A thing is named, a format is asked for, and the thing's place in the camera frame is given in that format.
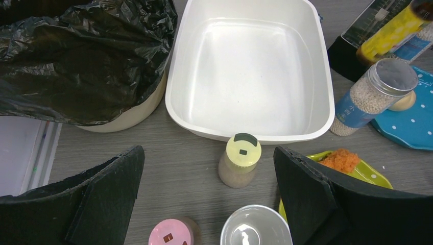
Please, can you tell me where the upper orange food piece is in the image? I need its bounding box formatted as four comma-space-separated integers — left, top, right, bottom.
319, 149, 361, 174

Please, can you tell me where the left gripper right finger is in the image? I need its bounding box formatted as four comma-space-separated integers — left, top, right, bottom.
273, 146, 432, 244

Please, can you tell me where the yellow lid spice shaker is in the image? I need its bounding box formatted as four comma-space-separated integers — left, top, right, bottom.
218, 133, 262, 189

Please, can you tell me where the pink lid spice shaker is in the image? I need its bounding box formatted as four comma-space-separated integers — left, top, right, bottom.
148, 217, 203, 245

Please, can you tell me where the white rectangular basin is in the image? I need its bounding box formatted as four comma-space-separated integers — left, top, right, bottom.
165, 0, 334, 145

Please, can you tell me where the yellow label oil bottle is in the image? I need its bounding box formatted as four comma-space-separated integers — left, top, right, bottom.
356, 1, 432, 67

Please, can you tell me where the black metronome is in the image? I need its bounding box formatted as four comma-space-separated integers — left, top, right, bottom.
327, 0, 411, 82

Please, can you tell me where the green polka dot plate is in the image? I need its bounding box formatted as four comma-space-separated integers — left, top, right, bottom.
278, 151, 394, 224

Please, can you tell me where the beige bun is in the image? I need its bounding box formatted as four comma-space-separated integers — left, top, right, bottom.
388, 91, 416, 112

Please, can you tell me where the grain jar near basin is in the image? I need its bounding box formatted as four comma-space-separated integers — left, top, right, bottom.
329, 58, 418, 136

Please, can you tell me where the black bag lined trash bin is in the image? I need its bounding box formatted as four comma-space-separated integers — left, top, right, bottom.
1, 1, 178, 127

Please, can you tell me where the blue polka dot plate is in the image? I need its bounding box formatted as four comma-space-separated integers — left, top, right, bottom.
370, 66, 432, 151

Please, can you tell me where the blue handled white mug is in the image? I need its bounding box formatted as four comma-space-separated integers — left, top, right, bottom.
220, 205, 293, 245

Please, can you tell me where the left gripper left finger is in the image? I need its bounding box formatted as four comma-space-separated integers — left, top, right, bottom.
1, 145, 145, 244

